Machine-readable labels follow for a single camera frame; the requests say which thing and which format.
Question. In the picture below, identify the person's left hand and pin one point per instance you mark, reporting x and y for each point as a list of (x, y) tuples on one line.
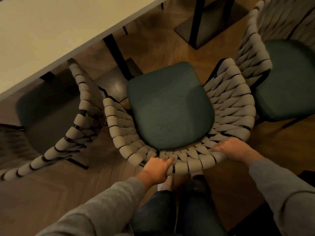
[(155, 169)]

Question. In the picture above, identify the person's right hand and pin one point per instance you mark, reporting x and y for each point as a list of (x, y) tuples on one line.
[(235, 148)]

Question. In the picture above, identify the person's left thumb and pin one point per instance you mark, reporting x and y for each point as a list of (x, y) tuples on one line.
[(169, 162)]

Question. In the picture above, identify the person's right thumb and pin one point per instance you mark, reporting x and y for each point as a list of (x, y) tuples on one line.
[(216, 148)]

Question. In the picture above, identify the person's left forearm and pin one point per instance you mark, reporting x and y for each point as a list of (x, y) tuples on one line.
[(105, 206)]

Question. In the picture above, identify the person's right forearm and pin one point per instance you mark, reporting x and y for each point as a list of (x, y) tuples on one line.
[(283, 189)]

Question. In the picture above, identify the person's white left shoe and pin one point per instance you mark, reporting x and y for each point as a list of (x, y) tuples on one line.
[(166, 183)]

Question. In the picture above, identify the person's left leg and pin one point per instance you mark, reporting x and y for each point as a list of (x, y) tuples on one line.
[(156, 213)]

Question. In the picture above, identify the person's leg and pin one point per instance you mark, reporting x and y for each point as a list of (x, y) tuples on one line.
[(199, 208), (156, 213)]

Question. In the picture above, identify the person's right leg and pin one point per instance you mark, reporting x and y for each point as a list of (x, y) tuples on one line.
[(199, 208)]

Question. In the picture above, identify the dark green seat cushion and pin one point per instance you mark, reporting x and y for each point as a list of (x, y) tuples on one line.
[(46, 113), (169, 105), (288, 81)]

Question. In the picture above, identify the black table pedestal leg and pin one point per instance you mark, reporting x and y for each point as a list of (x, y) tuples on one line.
[(211, 19), (115, 54)]

